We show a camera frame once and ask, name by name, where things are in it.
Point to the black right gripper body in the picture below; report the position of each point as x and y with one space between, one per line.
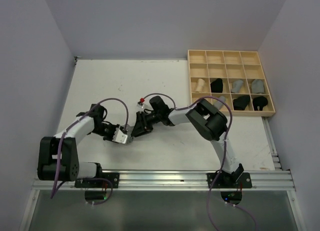
152 118

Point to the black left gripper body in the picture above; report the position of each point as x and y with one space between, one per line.
107 131

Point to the beige underwear with navy trim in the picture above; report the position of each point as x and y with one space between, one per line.
200 85

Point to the grey striped underwear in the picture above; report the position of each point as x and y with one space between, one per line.
130 137

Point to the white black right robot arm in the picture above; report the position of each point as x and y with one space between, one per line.
209 122

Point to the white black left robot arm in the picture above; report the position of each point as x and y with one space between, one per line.
60 152

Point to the grey rolled sock lower left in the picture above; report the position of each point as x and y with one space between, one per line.
220 102

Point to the grey rolled sock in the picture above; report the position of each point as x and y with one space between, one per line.
236 86
220 102
257 86

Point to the black rolled sock upper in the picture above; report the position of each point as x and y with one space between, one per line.
217 86

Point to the black rolled sock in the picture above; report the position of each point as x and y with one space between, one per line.
259 103
217 86
241 103

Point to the black rolled sock lower middle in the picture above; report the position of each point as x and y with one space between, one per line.
241 103

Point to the wooden compartment tray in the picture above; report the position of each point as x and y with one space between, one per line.
228 65

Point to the grey rolled sock middle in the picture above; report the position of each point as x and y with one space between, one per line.
236 86

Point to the grey rolled sock right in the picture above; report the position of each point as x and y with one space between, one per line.
257 86

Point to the black rolled sock lower right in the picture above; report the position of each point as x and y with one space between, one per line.
259 103

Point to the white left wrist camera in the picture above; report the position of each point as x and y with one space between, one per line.
120 137

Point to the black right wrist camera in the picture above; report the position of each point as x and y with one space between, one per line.
159 106

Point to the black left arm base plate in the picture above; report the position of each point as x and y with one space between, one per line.
107 180

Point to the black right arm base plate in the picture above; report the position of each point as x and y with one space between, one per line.
225 181

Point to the aluminium frame rail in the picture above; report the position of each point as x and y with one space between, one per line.
198 180

